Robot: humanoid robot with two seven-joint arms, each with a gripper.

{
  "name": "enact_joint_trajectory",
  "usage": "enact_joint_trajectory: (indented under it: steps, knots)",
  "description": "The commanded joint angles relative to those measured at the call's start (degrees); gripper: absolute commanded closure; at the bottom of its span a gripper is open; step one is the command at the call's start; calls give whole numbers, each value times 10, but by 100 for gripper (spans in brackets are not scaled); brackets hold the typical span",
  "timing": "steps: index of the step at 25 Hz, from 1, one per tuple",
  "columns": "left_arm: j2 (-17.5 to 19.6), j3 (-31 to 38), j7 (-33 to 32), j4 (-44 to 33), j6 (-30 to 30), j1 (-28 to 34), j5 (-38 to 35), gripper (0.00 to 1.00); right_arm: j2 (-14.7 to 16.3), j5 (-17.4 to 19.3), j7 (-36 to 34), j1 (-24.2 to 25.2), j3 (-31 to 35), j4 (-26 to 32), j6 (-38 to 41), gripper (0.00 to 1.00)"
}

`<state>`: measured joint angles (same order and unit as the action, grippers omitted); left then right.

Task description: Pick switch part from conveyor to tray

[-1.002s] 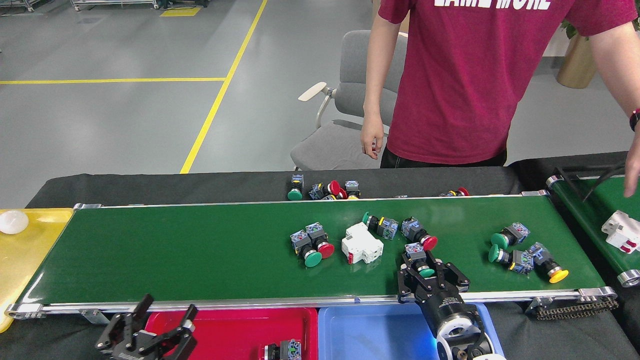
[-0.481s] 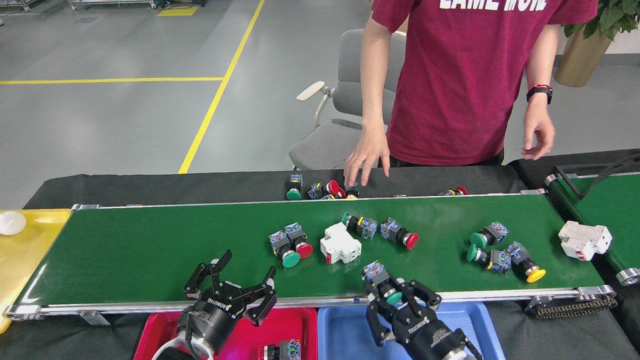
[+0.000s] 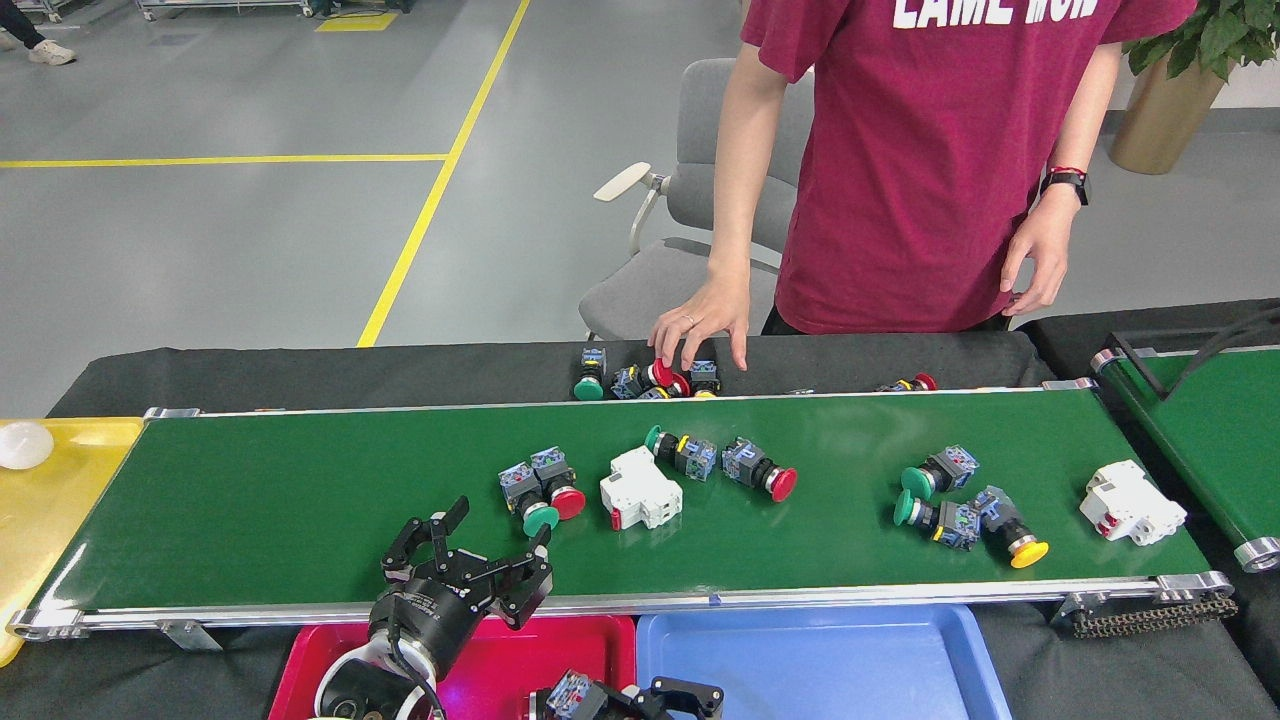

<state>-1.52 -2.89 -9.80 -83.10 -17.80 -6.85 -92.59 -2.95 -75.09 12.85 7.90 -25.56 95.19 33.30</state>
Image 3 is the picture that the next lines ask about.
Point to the walking person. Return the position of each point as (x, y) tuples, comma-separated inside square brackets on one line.
[(50, 52)]

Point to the red plastic tray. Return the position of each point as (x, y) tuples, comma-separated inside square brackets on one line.
[(580, 645)]

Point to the black wristwatch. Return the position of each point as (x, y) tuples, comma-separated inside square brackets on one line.
[(1065, 185)]

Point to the white circuit breaker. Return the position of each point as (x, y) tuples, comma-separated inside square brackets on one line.
[(1130, 500), (640, 490)]

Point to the person's left forearm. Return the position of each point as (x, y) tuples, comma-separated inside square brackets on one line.
[(1085, 135)]

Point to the person's right hand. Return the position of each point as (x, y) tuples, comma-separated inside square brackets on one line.
[(715, 310)]

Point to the person's left hand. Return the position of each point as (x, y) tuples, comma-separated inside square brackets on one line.
[(1045, 250)]

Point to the green conveyor belt aluminium frame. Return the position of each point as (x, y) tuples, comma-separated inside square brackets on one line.
[(250, 500)]

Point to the short green conveyor belt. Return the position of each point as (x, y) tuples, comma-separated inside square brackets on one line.
[(1220, 450)]

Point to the green plant in brown pot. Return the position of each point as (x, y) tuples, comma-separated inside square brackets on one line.
[(1165, 110)]

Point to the yellow plastic tray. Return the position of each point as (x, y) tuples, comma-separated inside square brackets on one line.
[(40, 530)]

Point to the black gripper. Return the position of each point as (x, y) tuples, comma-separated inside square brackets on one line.
[(425, 615)]

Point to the grey office chair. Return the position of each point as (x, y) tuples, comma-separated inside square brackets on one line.
[(700, 200)]

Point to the blue plastic tray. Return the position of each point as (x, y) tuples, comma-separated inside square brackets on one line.
[(820, 670)]

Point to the person's right forearm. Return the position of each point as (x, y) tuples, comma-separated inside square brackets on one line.
[(745, 210)]

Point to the white light bulb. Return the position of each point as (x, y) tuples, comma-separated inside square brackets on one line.
[(25, 445)]

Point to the metal cart frame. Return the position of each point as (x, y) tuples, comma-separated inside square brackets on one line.
[(45, 8), (220, 8)]

